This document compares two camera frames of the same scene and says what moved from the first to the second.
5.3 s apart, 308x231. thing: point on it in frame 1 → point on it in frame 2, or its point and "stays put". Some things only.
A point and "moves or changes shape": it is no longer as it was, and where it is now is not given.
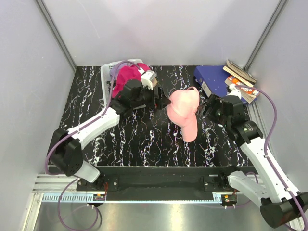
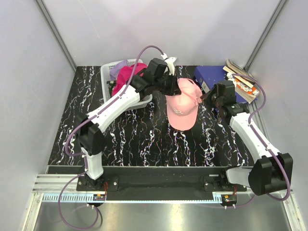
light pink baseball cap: x=181 y=110 moves or changes shape
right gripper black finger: x=203 y=108 → x=207 y=96
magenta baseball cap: x=125 y=73 stays put
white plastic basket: x=106 y=83 stays put
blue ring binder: x=211 y=80 stays put
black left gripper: x=160 y=101 → x=174 y=89
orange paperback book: x=248 y=95 stays put
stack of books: x=239 y=72 stays put
